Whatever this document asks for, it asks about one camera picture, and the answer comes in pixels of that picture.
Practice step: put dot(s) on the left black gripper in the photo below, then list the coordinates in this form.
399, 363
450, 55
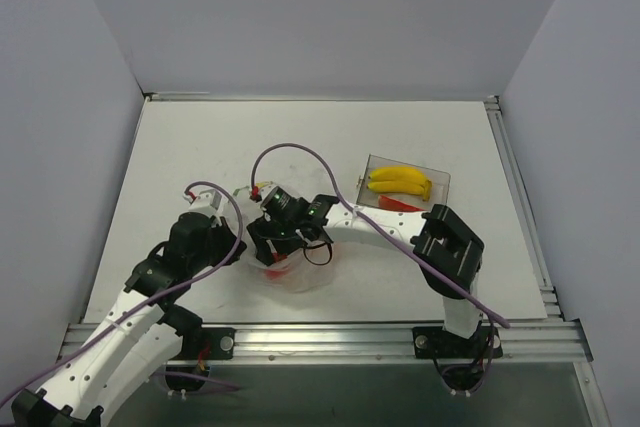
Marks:
226, 235

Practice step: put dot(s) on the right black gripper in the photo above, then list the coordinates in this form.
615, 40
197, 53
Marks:
270, 242

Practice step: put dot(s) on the translucent plastic bag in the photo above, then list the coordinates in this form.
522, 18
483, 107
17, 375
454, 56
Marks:
308, 270

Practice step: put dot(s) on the red watermelon slice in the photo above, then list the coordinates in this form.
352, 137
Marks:
395, 205

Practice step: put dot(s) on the yellow banana bunch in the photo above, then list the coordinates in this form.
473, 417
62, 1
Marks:
400, 179

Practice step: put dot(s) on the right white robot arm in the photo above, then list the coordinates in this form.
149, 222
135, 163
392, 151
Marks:
447, 251

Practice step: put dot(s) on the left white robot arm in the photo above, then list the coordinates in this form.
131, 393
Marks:
144, 328

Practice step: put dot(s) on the clear plastic box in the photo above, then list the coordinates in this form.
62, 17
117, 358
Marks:
439, 193

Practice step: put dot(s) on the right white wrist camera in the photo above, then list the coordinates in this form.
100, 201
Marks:
260, 190

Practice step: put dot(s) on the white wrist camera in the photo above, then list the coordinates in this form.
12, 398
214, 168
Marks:
260, 190
207, 202

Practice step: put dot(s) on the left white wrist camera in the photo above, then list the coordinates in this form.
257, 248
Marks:
207, 202

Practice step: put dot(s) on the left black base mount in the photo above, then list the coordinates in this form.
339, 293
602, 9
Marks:
208, 343

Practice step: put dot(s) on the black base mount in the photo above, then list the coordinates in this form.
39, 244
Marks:
208, 343
436, 343

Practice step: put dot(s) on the aluminium front rail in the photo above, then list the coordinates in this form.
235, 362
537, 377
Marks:
392, 343

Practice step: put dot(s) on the aluminium rail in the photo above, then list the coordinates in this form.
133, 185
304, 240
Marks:
392, 343
523, 208

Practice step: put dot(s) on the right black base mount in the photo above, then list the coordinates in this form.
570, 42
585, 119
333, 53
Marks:
436, 343

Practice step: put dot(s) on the aluminium right side rail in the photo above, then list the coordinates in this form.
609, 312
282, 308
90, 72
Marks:
523, 208

